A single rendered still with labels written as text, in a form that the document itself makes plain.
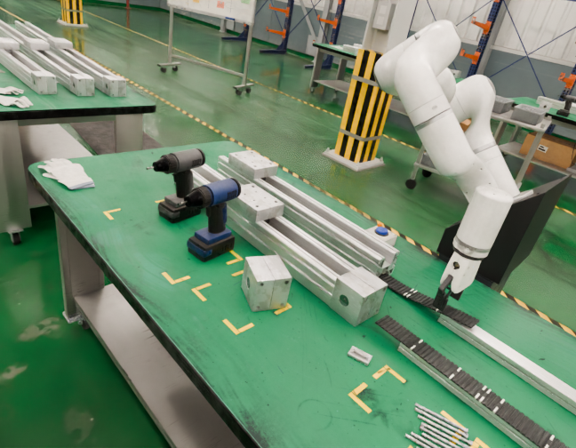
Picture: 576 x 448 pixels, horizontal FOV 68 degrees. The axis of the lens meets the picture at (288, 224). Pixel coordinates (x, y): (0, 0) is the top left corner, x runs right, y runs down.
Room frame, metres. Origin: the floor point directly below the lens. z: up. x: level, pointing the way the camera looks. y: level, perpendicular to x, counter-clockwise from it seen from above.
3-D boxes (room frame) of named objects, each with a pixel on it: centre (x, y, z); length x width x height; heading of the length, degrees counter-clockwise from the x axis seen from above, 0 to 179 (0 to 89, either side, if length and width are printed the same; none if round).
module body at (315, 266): (1.19, 0.12, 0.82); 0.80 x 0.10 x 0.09; 48
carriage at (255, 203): (1.19, 0.12, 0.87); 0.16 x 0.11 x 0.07; 48
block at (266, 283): (0.88, 0.02, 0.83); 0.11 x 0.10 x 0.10; 117
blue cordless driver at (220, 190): (1.01, 0.22, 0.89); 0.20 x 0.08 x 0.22; 146
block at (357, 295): (0.90, -0.22, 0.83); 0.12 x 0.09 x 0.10; 138
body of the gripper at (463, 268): (0.93, -0.45, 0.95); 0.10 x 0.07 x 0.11; 138
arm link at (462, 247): (0.93, -0.45, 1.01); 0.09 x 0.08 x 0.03; 138
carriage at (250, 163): (1.50, 0.17, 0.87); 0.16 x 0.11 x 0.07; 48
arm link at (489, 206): (0.94, -0.45, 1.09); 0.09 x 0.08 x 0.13; 153
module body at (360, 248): (1.33, -0.01, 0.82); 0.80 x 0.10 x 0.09; 48
